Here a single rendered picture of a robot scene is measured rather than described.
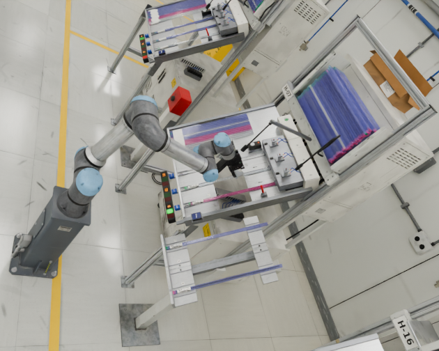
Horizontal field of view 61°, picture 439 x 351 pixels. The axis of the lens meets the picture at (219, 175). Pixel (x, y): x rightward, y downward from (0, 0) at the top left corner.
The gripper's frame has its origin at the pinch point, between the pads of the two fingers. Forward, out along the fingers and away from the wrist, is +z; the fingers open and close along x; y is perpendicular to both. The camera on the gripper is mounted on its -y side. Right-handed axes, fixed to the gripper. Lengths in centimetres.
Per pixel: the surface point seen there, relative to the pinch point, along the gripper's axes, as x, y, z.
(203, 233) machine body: -10.7, -33.1, 32.7
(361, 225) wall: 10, 80, 155
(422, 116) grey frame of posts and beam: -24, 90, -28
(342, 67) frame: 38, 79, -11
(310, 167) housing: -11.1, 40.3, 0.6
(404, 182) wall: 23, 123, 126
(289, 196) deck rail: -20.9, 24.5, 5.9
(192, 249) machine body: -15, -44, 40
